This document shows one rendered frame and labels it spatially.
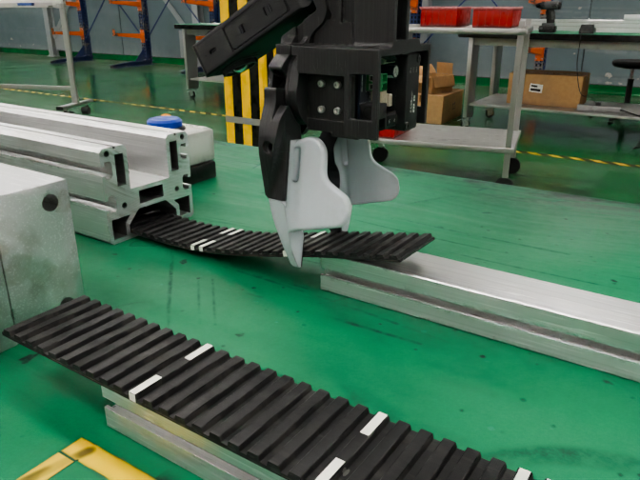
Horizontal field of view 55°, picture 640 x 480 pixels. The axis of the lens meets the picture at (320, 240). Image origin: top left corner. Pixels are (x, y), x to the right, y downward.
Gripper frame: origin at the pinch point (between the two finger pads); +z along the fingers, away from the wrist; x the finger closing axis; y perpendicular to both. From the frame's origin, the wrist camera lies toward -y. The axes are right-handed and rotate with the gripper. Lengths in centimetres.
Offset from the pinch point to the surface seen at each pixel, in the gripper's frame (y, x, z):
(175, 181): -18.3, 3.8, -0.4
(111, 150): -18.3, -2.9, -4.8
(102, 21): -985, 738, 15
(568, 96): -86, 475, 52
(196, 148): -26.3, 14.7, -0.6
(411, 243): 8.3, -0.1, -1.2
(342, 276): 3.1, -0.6, 2.3
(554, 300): 17.7, 0.2, 0.5
